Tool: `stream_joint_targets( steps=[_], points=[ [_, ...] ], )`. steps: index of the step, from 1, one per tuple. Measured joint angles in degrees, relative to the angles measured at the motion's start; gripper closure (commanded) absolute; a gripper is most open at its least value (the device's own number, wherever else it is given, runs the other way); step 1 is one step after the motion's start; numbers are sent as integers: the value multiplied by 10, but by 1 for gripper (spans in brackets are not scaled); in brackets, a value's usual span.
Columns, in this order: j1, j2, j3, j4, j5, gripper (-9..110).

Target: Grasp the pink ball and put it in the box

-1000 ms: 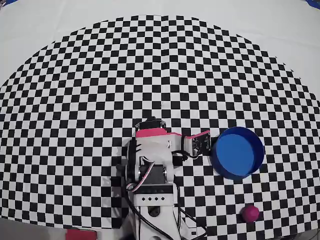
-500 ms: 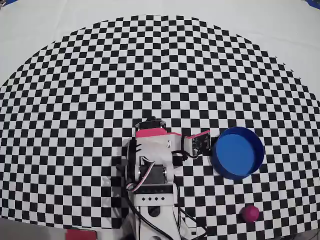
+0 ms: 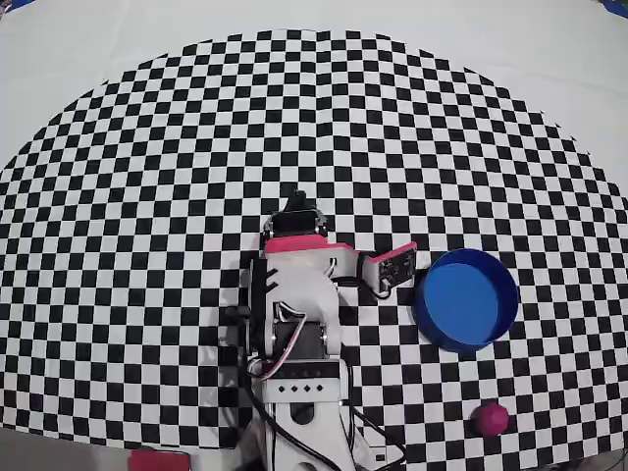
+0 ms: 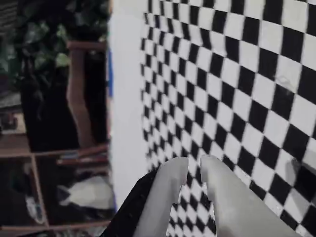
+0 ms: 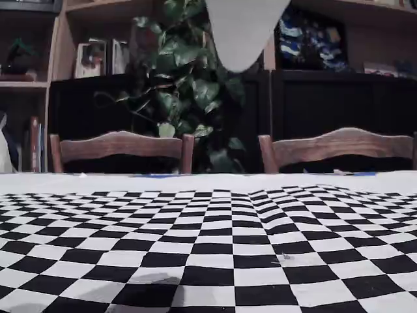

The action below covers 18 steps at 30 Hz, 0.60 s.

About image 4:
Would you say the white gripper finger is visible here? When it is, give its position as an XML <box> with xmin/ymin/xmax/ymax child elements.
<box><xmin>102</xmin><ymin>158</ymin><xmax>189</xmax><ymax>237</ymax></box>
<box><xmin>201</xmin><ymin>155</ymin><xmax>301</xmax><ymax>237</ymax></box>

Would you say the black white checkerboard sheet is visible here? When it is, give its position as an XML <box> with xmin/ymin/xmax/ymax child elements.
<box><xmin>107</xmin><ymin>0</ymin><xmax>316</xmax><ymax>237</ymax></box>

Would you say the blue tape strip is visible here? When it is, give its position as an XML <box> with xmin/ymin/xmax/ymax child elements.
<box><xmin>107</xmin><ymin>48</ymin><xmax>114</xmax><ymax>98</ymax></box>

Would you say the wooden bookshelf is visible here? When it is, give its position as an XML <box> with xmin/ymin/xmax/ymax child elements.
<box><xmin>0</xmin><ymin>134</ymin><xmax>114</xmax><ymax>233</ymax></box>

